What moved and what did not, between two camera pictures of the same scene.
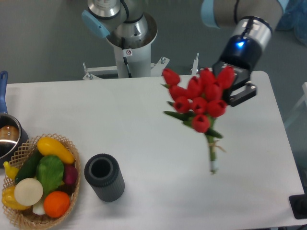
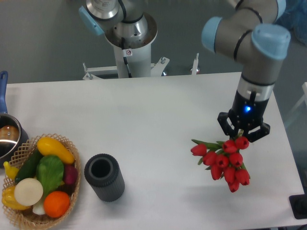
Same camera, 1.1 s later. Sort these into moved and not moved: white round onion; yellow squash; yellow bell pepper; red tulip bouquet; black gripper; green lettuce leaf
Moved: red tulip bouquet; black gripper
Not moved: white round onion; yellow squash; yellow bell pepper; green lettuce leaf
